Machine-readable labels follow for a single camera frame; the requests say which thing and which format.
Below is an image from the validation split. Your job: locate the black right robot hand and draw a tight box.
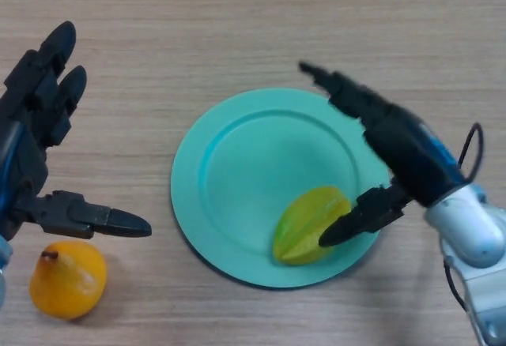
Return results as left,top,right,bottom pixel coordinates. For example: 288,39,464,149
298,61,467,248

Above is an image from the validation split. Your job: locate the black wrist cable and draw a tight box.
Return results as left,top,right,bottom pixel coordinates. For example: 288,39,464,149
443,122,484,312

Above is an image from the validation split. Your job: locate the green round plate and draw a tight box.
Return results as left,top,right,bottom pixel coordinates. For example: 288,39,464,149
170,88,391,291

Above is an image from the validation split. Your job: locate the orange yellow pear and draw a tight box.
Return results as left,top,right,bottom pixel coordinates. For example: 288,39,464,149
29,241,108,321

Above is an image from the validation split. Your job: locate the yellow green starfruit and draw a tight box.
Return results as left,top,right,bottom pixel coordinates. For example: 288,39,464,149
271,186,352,267

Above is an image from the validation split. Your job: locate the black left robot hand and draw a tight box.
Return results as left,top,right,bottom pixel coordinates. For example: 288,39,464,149
0,21,153,243

